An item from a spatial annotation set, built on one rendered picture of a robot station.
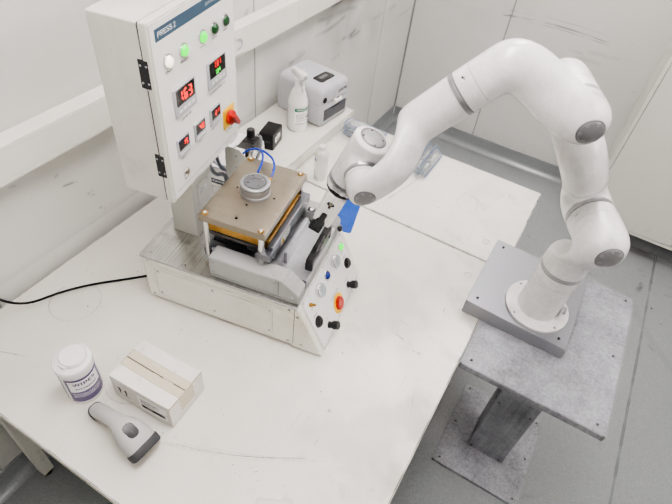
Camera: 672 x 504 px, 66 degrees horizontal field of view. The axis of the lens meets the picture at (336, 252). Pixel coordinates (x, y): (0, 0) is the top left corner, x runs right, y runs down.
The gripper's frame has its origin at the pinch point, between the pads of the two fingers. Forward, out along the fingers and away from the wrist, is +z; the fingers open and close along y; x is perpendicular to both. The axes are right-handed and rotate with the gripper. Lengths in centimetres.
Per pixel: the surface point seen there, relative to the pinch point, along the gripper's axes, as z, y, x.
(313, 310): 16.5, -12.2, -11.3
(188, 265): 23.0, -15.6, 23.4
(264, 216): -0.2, -7.3, 12.2
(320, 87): 21, 86, 24
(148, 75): -27, -16, 43
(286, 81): 29, 89, 38
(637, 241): 49, 171, -169
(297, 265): 9.8, -7.2, -1.3
